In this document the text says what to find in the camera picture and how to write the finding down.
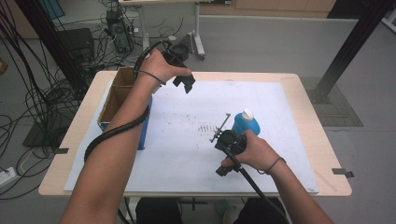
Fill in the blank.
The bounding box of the black floor base plate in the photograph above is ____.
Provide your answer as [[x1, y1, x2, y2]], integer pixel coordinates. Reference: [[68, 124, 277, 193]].
[[22, 114, 75, 148]]

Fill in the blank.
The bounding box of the white desk with legs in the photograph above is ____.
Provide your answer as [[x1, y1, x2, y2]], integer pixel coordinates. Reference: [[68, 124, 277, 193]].
[[119, 0, 207, 62]]

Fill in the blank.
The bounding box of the black metal stand post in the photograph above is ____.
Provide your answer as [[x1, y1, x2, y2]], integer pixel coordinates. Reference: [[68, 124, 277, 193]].
[[13, 0, 90, 98], [310, 0, 396, 105]]

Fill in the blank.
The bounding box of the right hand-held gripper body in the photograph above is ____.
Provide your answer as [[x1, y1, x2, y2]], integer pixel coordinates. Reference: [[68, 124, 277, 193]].
[[209, 112, 248, 159]]

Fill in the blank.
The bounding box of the thin right wrist band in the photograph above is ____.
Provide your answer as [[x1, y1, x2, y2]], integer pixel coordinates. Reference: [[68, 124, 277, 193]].
[[257, 156, 288, 175]]

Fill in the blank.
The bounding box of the person's left hand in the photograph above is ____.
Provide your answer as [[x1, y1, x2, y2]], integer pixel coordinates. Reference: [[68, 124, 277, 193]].
[[138, 49, 192, 87]]

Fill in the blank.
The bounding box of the blue panel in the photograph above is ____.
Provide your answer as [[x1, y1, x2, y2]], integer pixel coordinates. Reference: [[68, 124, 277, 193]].
[[38, 0, 66, 21]]

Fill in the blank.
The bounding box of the wooden cabinet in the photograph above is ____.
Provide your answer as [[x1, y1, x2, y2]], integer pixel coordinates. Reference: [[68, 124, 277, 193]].
[[198, 0, 338, 19]]

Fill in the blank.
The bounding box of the black computer tower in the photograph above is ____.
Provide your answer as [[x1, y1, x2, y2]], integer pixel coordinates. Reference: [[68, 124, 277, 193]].
[[105, 7, 134, 55]]

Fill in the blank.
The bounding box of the blue bottle with white cap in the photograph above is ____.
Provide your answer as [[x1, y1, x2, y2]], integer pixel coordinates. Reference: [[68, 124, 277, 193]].
[[231, 107, 262, 136]]

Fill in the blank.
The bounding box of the person's right hand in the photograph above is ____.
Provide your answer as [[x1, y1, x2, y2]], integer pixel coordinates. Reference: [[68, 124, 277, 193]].
[[221, 130, 283, 174]]

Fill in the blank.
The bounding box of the person's leg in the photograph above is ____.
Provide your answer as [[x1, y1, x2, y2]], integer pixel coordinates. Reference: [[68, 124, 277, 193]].
[[134, 197, 185, 224], [233, 197, 290, 224]]

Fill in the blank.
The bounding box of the brown cardboard box blue side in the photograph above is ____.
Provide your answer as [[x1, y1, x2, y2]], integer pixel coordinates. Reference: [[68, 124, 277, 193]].
[[97, 66, 153, 151]]

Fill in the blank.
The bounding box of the person's left leg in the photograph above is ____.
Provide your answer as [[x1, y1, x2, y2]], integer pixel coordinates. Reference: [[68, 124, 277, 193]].
[[134, 197, 185, 224]]

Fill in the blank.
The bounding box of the white power strip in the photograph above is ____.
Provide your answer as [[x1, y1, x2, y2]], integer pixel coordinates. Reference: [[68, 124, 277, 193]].
[[0, 166, 18, 189]]

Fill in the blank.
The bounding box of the black equipment box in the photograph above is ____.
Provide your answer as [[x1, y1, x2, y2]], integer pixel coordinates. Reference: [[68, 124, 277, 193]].
[[57, 27, 96, 63]]

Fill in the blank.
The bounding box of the thin wrist band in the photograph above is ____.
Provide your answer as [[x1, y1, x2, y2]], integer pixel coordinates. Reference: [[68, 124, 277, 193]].
[[135, 69, 166, 86], [257, 156, 288, 175]]

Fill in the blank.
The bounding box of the tangle of black floor cables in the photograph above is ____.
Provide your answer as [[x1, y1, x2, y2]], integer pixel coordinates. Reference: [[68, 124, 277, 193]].
[[0, 0, 106, 201]]

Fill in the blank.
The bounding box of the person's right leg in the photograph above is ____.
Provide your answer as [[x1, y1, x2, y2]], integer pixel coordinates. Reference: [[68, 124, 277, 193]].
[[233, 197, 290, 224]]

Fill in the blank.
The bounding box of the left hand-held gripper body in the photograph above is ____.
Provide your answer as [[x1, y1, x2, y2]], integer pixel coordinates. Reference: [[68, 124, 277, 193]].
[[162, 33, 195, 68]]

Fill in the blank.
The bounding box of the white table mat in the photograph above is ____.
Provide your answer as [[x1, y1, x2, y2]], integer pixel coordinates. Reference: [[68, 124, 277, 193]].
[[64, 78, 320, 194]]

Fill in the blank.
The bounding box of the thin left wrist band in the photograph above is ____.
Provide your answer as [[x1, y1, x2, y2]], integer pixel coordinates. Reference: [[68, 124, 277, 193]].
[[135, 69, 166, 86]]

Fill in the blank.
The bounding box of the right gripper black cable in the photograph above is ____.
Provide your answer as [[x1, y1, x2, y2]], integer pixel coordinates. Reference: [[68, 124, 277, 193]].
[[228, 148, 291, 224]]

